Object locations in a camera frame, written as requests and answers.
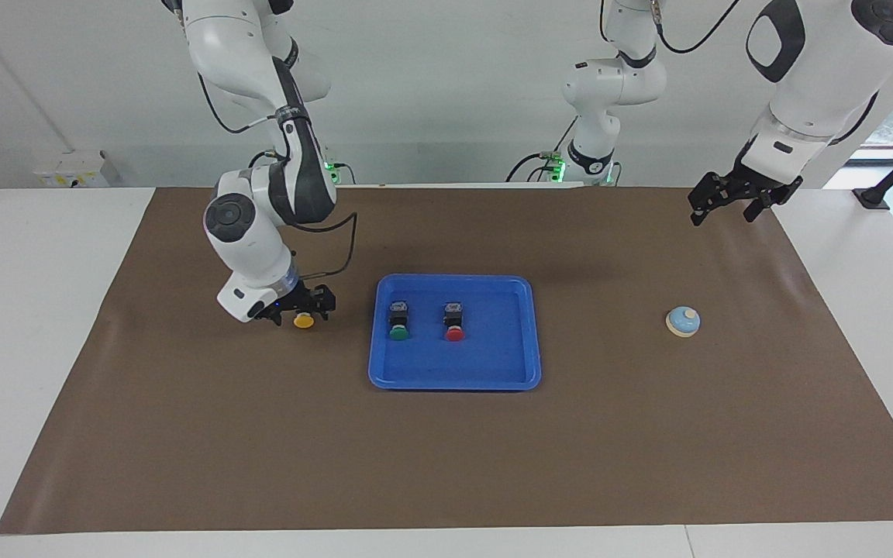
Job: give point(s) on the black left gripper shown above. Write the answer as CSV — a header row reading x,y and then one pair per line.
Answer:
x,y
760,187

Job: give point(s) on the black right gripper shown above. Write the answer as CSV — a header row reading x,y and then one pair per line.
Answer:
x,y
291,298

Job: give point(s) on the yellow push button switch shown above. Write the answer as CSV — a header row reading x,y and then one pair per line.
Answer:
x,y
304,320

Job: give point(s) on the green push button switch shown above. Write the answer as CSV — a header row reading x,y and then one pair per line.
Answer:
x,y
398,333

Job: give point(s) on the red push button switch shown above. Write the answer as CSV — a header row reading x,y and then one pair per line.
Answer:
x,y
454,334

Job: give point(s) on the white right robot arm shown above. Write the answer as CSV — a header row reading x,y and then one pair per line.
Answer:
x,y
249,240

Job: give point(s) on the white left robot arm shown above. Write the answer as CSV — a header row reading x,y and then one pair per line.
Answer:
x,y
811,85

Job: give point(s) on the light blue desk bell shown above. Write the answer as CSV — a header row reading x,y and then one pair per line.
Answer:
x,y
682,322

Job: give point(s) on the blue plastic tray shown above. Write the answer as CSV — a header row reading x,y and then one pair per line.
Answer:
x,y
493,356

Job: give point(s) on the brown table mat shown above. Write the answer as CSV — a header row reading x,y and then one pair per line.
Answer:
x,y
446,449

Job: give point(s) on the white wall socket box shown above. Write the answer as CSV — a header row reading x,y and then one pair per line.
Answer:
x,y
74,172

